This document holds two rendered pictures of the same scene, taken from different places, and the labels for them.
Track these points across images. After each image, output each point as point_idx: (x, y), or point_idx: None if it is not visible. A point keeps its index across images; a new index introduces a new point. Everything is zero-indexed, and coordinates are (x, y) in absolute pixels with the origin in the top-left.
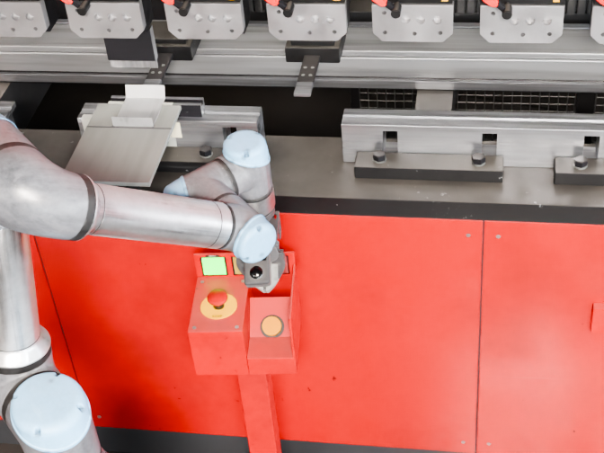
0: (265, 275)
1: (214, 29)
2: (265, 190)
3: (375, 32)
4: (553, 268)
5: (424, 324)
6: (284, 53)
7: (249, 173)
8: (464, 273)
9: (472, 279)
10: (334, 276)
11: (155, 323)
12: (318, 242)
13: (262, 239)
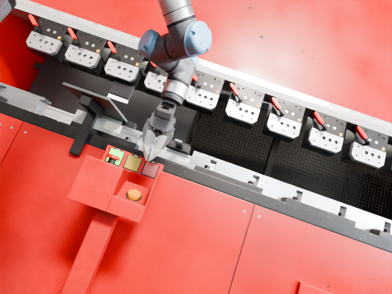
0: (171, 111)
1: (163, 87)
2: (187, 80)
3: (226, 110)
4: (282, 247)
5: (199, 272)
6: (165, 149)
7: (188, 60)
8: (234, 238)
9: (237, 243)
10: (163, 219)
11: (37, 225)
12: (165, 192)
13: (206, 34)
